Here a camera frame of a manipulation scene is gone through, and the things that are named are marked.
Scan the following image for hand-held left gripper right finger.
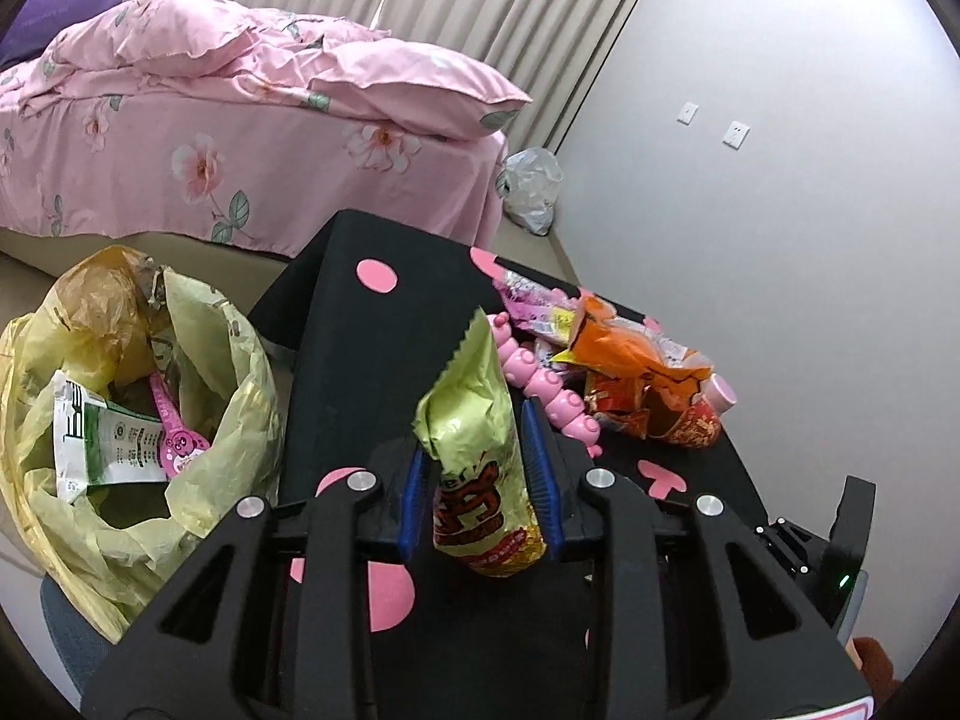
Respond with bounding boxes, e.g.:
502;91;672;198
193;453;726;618
521;396;875;720

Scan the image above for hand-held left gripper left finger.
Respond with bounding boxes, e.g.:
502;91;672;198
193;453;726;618
81;444;436;720

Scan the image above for yellow-green snack packet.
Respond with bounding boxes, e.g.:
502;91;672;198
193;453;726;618
415;306;547;578

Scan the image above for orange snack packet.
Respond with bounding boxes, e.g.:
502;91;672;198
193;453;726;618
570;292;713;406

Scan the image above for purple wrapper with rainbow ends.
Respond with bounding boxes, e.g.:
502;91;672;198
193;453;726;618
491;270;582;338

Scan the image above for small pink bottle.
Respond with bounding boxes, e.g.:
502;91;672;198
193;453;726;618
705;373;740;417

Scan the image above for yellow plastic trash bag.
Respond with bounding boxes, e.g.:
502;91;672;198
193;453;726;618
0;244;286;646

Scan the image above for pink caterpillar toy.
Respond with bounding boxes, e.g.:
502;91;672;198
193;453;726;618
486;313;605;458

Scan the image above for red foil wrapper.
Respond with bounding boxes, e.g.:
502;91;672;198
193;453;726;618
583;373;725;451

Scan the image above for black table with pink spots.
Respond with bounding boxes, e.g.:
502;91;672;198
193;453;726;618
289;247;687;635

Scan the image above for pink cartoon wrapper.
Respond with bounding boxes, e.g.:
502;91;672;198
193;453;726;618
148;371;213;477

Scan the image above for white plastic bag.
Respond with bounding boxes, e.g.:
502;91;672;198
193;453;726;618
496;146;565;236

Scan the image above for white and green carton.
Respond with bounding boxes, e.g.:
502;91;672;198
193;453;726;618
52;371;170;500

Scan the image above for blue-grey stool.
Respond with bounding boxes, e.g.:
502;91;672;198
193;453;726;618
41;577;113;691

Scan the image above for pink floral pillow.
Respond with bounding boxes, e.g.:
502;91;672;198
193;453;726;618
307;41;533;140

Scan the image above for bed with pink floral bedding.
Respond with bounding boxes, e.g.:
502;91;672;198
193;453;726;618
0;0;533;286

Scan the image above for beige curtain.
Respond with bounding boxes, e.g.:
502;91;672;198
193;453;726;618
202;0;672;158

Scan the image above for purple pillow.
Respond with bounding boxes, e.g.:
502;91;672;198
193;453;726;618
0;0;128;68

